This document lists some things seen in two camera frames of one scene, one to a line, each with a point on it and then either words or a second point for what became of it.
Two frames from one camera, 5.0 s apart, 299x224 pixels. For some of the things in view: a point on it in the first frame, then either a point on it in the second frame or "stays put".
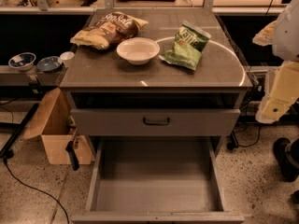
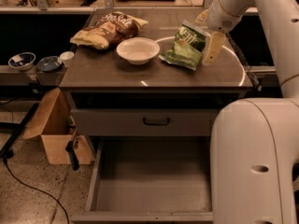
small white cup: x=67 y=58 stays put
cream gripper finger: x=263 y=37 to x=202 y=18
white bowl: x=137 y=50 stays put
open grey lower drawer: x=160 y=180 stays put
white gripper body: x=287 y=36 to x=219 y=19
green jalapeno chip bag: x=190 y=44 stays put
